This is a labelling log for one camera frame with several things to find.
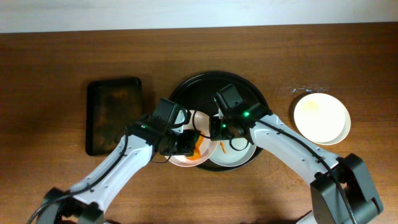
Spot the round black tray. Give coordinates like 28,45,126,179
169,71,267,172

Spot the pinkish plate with sauce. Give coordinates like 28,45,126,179
169,110,218,167

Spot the rectangular black tray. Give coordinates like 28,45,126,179
85,77,143,156

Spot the green and orange sponge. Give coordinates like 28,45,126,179
185,131,204,161

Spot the cream white plate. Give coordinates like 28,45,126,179
293,93,351,146

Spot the grey-white plate with sauce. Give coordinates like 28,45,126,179
210,138,257,167

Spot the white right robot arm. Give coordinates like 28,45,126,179
210,103,384,223

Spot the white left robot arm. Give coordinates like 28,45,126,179
28,122,199,223

